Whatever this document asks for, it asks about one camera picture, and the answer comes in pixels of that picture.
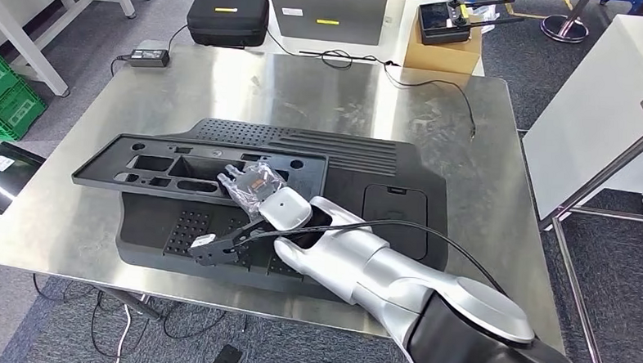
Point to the stainless steel workbench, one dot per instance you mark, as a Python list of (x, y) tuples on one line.
[(140, 102)]

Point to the black engine cover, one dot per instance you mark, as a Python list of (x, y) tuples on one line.
[(353, 203)]

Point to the grey box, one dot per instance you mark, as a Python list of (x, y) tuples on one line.
[(328, 15)]

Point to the black carry case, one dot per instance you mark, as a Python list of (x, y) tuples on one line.
[(228, 19)]

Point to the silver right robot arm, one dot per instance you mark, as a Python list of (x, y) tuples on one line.
[(403, 292)]

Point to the black box white label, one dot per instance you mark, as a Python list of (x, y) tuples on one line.
[(2, 174)]

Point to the black plastic plate holder part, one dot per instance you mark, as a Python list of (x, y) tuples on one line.
[(115, 174)]

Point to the white table frame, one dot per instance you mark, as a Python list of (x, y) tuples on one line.
[(24, 32)]

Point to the white cabinet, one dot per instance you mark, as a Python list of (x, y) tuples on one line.
[(590, 116)]

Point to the small black floor device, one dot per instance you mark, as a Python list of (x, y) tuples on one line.
[(225, 359)]

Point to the black power adapter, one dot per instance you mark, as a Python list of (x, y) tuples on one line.
[(149, 58)]

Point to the black device with antenna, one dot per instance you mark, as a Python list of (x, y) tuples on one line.
[(442, 23)]

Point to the chrome stanchion post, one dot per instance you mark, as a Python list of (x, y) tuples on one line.
[(564, 25)]

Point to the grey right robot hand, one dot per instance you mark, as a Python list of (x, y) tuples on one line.
[(253, 188)]

